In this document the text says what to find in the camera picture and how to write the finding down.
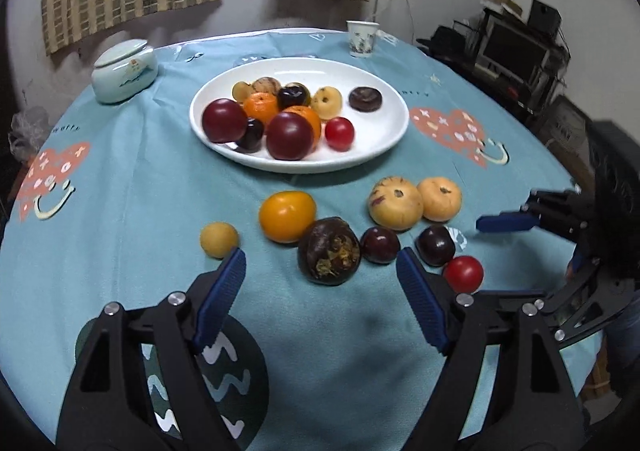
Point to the red cherry tomato on plate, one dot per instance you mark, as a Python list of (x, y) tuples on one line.
[(339, 134)]

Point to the orange persimmon fruit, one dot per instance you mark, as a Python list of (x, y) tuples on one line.
[(285, 216)]

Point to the dark mangosteen on plate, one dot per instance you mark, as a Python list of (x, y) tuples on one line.
[(293, 95)]

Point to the red cherry tomato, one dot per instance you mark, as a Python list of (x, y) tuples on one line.
[(339, 134), (464, 274)]

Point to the small yellow round fruit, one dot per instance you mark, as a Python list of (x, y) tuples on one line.
[(217, 239)]

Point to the yellow round fruit on plate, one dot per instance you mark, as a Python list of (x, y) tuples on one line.
[(327, 102)]

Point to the crumpled plastic bag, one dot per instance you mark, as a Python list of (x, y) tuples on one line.
[(30, 128)]

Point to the orange mandarin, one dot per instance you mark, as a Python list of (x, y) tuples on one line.
[(311, 116), (262, 106)]

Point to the orange mandarin right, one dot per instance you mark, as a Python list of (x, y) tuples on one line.
[(311, 116)]

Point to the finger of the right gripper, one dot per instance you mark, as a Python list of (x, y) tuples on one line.
[(506, 222), (508, 301)]

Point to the large red plum front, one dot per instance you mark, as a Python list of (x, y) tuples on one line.
[(289, 137)]

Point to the dark brown flat fruit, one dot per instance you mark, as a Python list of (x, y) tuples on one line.
[(365, 99)]

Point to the dark brown passion fruit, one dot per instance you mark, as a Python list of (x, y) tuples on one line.
[(328, 253)]

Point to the white oval plate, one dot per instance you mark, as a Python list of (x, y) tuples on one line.
[(375, 132)]

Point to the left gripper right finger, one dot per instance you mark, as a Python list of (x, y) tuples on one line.
[(532, 405)]

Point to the black metal shelf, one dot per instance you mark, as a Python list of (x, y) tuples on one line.
[(457, 46)]

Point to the white printed paper cup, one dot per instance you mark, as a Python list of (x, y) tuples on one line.
[(361, 37)]

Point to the striped tan fruit on plate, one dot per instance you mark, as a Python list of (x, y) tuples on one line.
[(267, 85)]

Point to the large red plum left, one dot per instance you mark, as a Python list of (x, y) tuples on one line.
[(224, 121)]

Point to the small dark plum on plate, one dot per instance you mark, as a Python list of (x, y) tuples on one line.
[(251, 141)]

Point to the orange mandarin left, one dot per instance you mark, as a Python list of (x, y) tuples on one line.
[(262, 106)]

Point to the teal printed tablecloth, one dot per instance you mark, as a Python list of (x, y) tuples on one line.
[(116, 209)]

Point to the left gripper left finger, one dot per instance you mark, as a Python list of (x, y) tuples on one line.
[(107, 404)]

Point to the black computer monitor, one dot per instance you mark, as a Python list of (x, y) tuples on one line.
[(505, 50)]

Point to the large striped yellow melon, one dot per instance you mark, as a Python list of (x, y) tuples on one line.
[(395, 203)]

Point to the large red plum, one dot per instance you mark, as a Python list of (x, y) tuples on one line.
[(289, 137), (224, 121)]

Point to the small yellow fruit on plate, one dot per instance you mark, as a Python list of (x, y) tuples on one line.
[(241, 91)]

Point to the smaller yellow orange melon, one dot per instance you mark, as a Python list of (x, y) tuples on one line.
[(442, 198)]

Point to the pale green lidded jar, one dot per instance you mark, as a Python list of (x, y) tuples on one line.
[(123, 70)]

